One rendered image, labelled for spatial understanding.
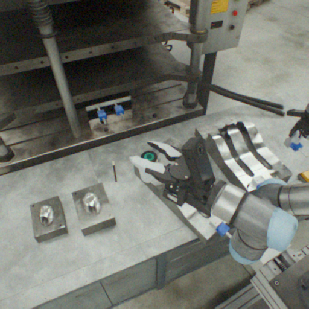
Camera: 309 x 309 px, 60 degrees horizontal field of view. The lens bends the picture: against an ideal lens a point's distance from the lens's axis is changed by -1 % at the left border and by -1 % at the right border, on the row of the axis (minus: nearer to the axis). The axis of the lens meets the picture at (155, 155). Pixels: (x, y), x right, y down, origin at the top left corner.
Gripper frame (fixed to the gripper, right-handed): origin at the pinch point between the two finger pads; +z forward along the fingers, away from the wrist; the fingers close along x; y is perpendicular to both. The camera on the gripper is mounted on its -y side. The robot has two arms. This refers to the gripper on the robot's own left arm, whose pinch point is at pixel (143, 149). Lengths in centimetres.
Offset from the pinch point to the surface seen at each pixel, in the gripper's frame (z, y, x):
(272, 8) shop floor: 102, 73, 539
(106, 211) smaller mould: 25, 58, 11
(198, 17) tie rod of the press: 36, -4, 95
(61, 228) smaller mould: 36, 61, -6
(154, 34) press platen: 53, 5, 81
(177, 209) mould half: 0, 55, 30
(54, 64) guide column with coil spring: 77, 14, 34
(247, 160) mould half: -15, 48, 72
